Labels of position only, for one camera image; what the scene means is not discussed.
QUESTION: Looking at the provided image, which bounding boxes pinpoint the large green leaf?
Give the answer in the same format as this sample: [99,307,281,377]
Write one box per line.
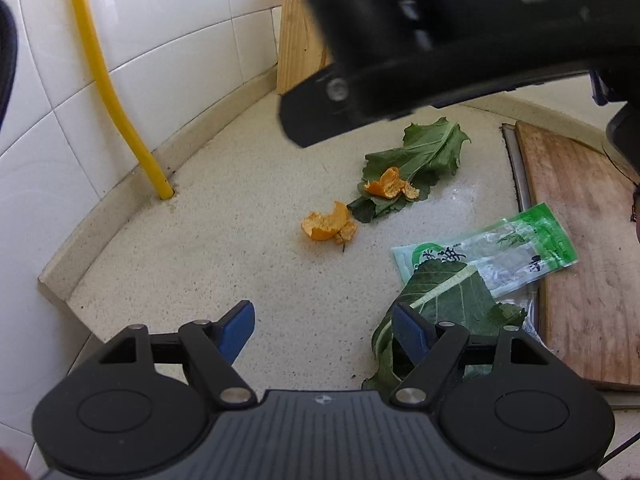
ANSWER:
[362,260,527,398]

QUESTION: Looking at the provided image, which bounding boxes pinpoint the wooden knife block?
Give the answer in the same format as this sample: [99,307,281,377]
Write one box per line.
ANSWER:
[277,0,332,96]

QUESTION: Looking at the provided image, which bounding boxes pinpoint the green printed plastic packet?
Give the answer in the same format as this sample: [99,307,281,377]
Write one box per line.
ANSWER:
[389,201,582,306]

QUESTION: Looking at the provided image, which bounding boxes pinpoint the person's left hand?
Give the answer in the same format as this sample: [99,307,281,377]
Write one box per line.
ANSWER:
[0,450,30,480]

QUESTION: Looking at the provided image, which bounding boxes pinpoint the orange peel piece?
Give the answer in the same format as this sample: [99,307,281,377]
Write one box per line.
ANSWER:
[300,202,358,245]
[364,167,420,200]

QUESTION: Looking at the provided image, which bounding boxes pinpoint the wooden cutting board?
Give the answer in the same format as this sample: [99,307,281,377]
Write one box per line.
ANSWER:
[515,122,639,390]

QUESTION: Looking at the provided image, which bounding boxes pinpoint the dark green leaf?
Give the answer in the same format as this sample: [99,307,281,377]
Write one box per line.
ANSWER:
[347,117,470,223]

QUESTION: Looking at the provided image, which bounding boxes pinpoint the yellow gas hose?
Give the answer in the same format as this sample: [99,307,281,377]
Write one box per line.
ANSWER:
[64,0,177,201]

